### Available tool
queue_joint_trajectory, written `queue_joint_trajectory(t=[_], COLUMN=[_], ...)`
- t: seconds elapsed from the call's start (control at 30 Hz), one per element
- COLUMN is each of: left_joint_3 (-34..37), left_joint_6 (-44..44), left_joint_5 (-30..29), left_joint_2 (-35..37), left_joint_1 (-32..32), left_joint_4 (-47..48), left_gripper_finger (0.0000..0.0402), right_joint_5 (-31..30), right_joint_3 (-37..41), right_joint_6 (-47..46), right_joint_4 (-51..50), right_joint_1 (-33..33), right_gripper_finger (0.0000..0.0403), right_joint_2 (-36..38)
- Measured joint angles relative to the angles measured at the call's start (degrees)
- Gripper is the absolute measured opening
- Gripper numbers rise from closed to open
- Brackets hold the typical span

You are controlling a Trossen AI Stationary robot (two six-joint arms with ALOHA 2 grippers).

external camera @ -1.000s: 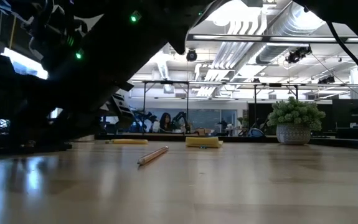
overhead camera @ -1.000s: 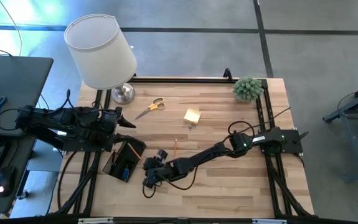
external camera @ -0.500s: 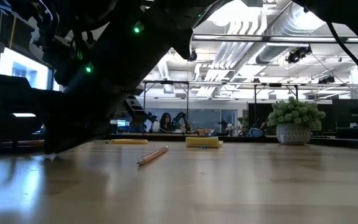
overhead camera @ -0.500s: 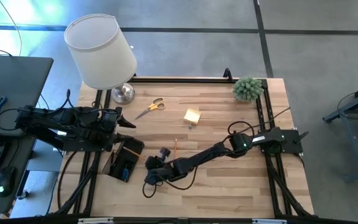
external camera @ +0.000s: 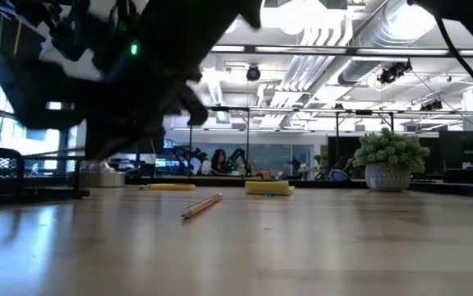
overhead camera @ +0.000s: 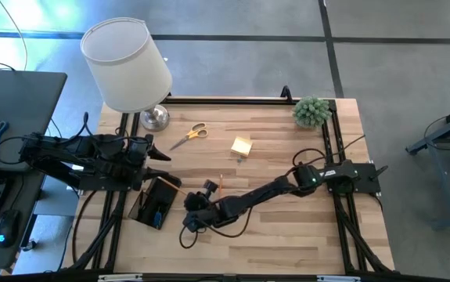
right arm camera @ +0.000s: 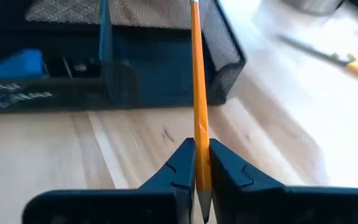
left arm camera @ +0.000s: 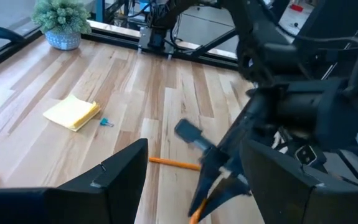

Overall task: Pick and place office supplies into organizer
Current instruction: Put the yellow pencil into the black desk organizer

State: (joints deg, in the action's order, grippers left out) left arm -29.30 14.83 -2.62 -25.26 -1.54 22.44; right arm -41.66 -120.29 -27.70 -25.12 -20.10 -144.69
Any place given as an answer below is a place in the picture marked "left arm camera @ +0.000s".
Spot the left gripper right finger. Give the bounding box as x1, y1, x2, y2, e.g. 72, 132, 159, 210
242, 139, 358, 224

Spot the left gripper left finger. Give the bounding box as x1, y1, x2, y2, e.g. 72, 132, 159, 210
0, 138, 150, 224

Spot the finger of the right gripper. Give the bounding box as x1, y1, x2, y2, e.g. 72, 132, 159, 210
197, 174, 252, 222
187, 147, 230, 218

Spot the orange wooden pencil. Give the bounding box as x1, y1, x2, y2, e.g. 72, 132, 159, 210
188, 198, 209, 224
148, 156, 202, 172

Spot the small blue binder clip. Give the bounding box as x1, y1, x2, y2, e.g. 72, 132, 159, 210
100, 117, 115, 128

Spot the yellow sticky note pad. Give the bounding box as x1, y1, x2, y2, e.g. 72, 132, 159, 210
42, 94, 101, 133

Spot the green potted plant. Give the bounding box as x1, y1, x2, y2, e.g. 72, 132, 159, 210
31, 0, 92, 51

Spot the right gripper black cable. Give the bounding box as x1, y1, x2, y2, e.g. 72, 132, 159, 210
296, 35, 358, 94

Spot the black aluminium table frame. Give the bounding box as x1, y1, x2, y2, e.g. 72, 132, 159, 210
0, 18, 238, 78

